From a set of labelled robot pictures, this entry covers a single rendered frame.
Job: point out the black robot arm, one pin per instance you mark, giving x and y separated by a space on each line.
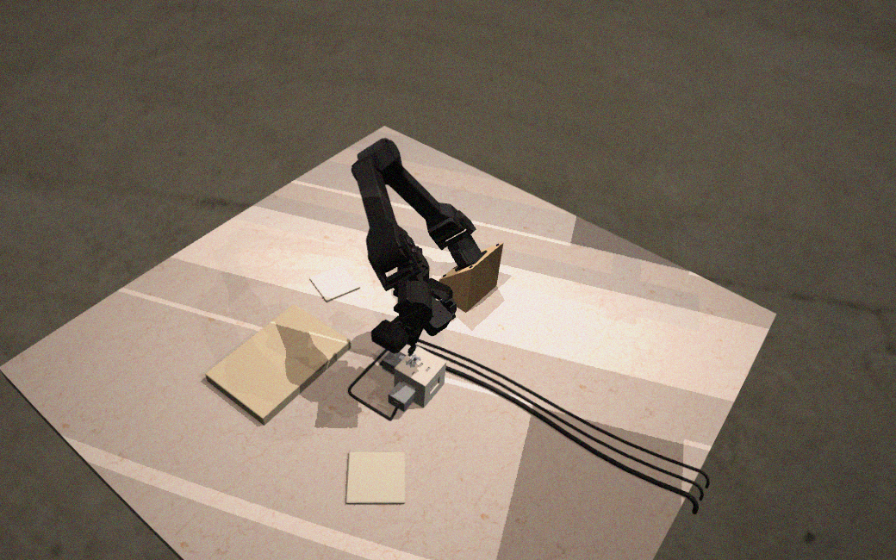
389 246

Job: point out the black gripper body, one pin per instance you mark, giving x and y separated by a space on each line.
393 336

